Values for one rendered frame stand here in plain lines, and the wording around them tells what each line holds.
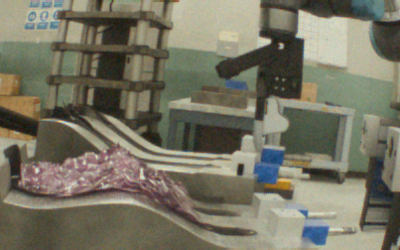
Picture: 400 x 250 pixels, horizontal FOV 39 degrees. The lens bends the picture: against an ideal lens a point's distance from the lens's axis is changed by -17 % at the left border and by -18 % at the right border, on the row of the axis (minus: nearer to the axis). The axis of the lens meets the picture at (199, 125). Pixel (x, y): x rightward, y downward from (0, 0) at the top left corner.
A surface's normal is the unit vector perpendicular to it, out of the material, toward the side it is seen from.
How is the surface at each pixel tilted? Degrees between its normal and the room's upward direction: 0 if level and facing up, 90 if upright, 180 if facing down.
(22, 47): 90
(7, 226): 90
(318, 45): 90
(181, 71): 90
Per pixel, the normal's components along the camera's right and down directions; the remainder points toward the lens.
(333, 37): -0.11, 0.07
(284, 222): 0.12, 0.09
